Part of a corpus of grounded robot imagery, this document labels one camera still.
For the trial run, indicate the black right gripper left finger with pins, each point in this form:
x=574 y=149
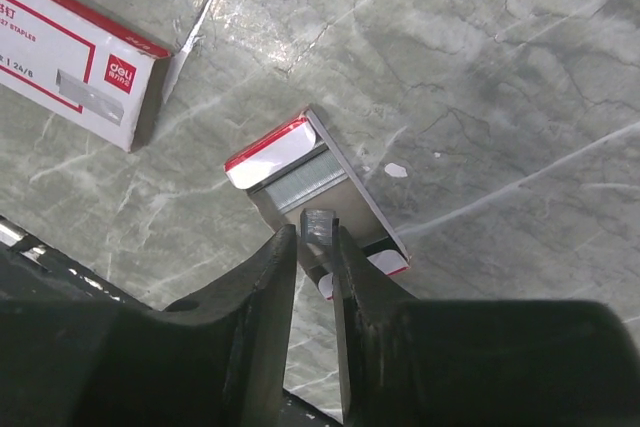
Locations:
x=215 y=357

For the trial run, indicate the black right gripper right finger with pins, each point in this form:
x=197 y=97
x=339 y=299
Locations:
x=410 y=362

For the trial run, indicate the staples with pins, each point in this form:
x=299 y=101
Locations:
x=317 y=226

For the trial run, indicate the staple strip pack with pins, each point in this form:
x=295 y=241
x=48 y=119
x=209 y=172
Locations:
x=298 y=165

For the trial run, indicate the red white staple box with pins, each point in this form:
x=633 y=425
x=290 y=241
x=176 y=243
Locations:
x=85 y=67

